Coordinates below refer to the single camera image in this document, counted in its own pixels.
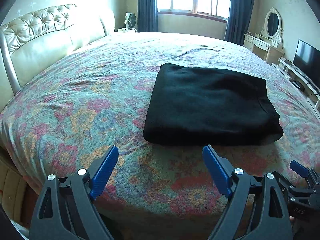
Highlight black pants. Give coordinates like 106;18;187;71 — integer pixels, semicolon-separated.
143;63;283;146

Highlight floral bedspread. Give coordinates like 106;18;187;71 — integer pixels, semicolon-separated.
1;33;319;239

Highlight white tv stand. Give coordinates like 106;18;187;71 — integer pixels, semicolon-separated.
271;59;319;120

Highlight black flat television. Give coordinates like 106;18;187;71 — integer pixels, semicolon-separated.
293;39;320;88

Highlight cream dressing table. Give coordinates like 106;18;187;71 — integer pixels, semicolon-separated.
243;33;284;65

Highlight white oval vanity mirror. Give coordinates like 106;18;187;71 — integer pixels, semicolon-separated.
260;7;283;45

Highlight cream tufted headboard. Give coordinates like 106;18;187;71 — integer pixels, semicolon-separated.
1;4;116;108

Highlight white desk fan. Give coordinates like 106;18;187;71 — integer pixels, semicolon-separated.
124;12;137;29

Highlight dark blue left curtain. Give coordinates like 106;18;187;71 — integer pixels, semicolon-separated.
138;0;158;32

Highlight dark blue curtain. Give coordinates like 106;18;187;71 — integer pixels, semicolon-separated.
224;0;254;45
138;0;158;32

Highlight dark blue right curtain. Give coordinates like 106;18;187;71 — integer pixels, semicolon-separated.
224;0;254;45

